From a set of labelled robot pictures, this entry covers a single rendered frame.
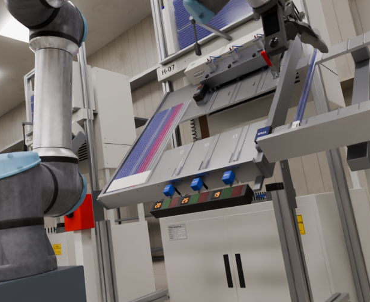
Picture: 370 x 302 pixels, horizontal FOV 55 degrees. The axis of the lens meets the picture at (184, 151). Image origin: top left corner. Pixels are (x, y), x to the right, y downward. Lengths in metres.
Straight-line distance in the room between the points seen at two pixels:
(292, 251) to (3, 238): 0.63
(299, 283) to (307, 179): 3.70
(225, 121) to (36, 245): 1.25
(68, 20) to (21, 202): 0.45
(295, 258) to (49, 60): 0.74
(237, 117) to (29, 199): 1.21
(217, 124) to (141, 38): 5.12
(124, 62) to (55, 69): 6.13
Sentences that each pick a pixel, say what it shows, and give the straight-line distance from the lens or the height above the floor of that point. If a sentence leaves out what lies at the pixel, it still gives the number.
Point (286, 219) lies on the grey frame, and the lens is 0.92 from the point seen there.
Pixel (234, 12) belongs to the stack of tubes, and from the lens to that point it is 1.64.
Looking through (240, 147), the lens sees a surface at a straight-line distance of 1.04.
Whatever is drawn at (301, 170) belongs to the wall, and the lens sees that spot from 4.62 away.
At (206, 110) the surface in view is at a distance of 1.37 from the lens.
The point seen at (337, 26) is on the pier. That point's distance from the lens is 4.61.
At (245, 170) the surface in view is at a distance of 0.96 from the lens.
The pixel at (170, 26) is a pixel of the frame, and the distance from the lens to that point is 1.85.
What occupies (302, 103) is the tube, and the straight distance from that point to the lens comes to 0.89.
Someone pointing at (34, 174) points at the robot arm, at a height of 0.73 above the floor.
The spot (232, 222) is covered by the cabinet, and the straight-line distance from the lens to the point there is 1.35.
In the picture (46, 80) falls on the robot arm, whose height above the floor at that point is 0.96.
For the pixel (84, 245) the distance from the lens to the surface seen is 1.75.
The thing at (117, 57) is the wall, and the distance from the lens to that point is 7.20.
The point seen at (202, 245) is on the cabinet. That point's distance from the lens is 1.45.
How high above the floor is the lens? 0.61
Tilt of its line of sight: 10 degrees up
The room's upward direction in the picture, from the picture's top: 8 degrees counter-clockwise
